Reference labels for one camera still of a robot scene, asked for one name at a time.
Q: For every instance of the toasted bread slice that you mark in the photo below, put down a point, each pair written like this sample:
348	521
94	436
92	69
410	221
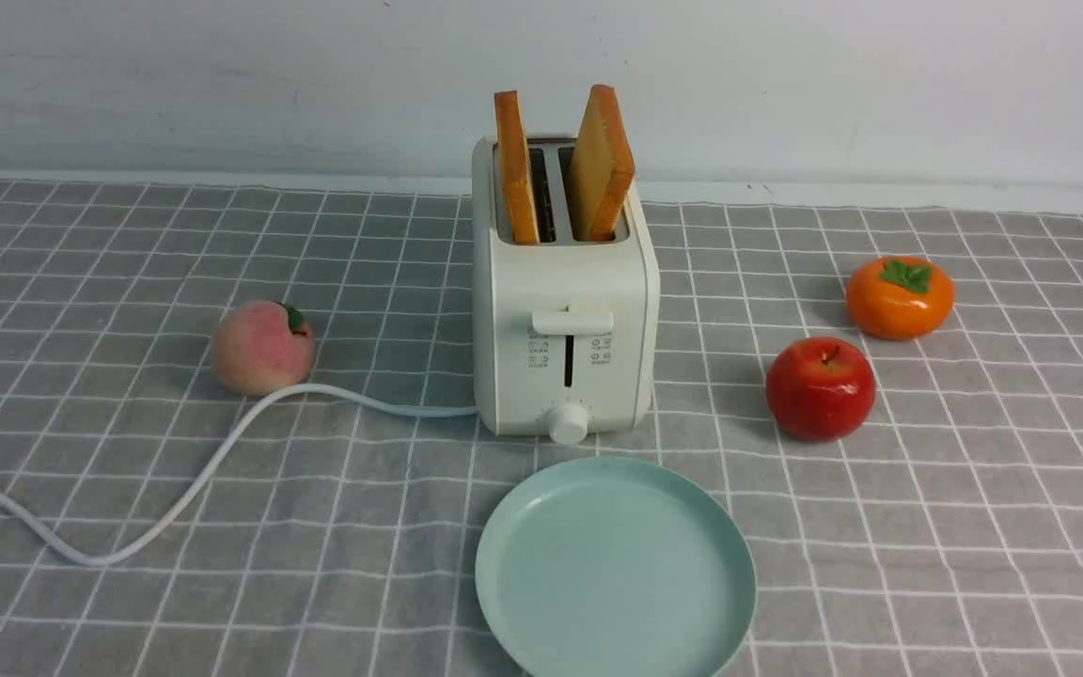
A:
602	168
515	171

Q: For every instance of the white two-slot toaster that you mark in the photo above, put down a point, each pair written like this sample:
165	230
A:
564	333

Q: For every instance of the light green round plate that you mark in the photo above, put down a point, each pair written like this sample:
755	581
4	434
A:
612	566

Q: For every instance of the red apple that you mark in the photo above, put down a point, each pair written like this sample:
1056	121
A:
820	389

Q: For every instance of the pink peach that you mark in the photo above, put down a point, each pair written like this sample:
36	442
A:
262	347

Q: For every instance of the orange persimmon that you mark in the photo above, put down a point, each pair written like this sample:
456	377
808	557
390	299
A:
898	298

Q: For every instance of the grey checked tablecloth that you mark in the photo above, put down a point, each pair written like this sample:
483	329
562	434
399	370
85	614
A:
944	537

